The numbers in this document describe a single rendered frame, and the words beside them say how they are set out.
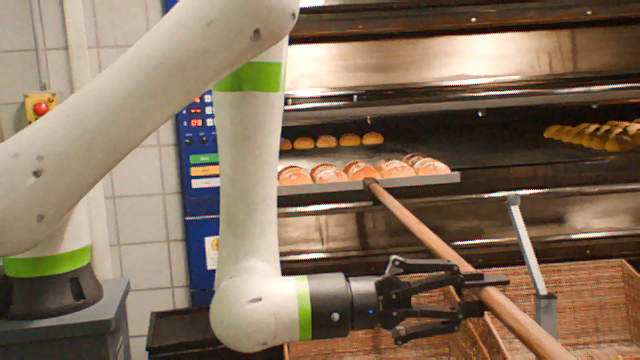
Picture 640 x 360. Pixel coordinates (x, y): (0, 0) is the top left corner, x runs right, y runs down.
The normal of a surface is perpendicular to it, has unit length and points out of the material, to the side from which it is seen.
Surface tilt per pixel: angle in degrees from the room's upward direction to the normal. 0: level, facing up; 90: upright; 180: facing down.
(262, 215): 91
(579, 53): 70
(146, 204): 90
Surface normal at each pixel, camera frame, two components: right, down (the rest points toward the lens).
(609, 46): 0.06, -0.19
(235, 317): -0.18, -0.11
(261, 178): 0.48, 0.18
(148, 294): 0.08, 0.15
